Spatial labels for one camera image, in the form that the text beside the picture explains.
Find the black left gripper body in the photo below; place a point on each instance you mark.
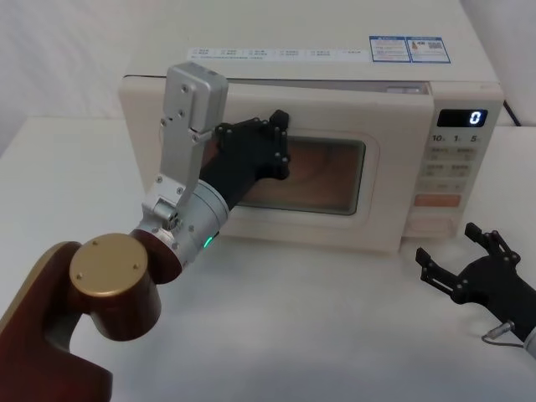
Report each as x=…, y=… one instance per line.
x=243, y=163

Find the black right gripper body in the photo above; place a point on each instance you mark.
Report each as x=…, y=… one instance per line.
x=494, y=285

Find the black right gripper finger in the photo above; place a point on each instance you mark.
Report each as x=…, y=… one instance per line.
x=437, y=276
x=496, y=245

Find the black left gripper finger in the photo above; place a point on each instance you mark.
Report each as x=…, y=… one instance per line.
x=251, y=125
x=281, y=151

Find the cream oven door with window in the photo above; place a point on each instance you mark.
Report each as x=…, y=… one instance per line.
x=335, y=109

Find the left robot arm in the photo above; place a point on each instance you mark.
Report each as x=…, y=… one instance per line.
x=109, y=268

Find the oven control panel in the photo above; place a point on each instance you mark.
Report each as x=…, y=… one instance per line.
x=460, y=180

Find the long white sticker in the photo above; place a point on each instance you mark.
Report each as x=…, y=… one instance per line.
x=272, y=53

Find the cream microwave oven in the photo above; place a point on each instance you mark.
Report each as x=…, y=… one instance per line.
x=293, y=25

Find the white table cloth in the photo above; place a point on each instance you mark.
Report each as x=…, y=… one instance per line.
x=293, y=326

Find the blue bordered sticker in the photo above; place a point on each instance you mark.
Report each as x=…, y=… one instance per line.
x=410, y=49

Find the white curtain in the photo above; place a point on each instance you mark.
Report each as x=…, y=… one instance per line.
x=63, y=50

